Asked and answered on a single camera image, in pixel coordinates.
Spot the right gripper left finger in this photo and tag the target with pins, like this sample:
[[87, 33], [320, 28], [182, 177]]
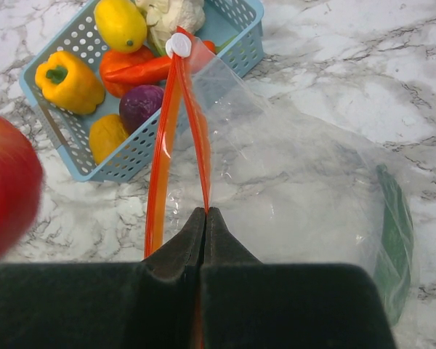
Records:
[[147, 304]]

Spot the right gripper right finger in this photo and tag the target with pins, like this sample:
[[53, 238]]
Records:
[[248, 304]]

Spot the clear zip top bag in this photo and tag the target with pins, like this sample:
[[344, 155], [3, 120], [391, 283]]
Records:
[[291, 187]]

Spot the green cucumber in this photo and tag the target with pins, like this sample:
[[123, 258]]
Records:
[[392, 274]]

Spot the red apple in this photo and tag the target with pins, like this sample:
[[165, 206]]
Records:
[[21, 182]]

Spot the blue plastic basket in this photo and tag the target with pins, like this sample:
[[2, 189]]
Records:
[[234, 25]]

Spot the yellow lemon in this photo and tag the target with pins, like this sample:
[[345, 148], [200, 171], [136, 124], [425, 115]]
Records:
[[121, 25]]

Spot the yellow orange potato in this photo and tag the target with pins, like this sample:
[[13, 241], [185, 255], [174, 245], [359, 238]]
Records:
[[105, 135]]

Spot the purple cabbage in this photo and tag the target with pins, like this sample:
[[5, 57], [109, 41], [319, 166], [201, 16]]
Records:
[[138, 105]]

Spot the yellow bell pepper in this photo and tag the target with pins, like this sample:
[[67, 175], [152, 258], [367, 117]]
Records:
[[67, 81]]

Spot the orange pumpkin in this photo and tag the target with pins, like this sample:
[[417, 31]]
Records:
[[113, 61]]

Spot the red chili pepper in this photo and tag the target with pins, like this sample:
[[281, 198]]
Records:
[[154, 70]]

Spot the white cauliflower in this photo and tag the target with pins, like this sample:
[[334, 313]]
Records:
[[164, 16]]

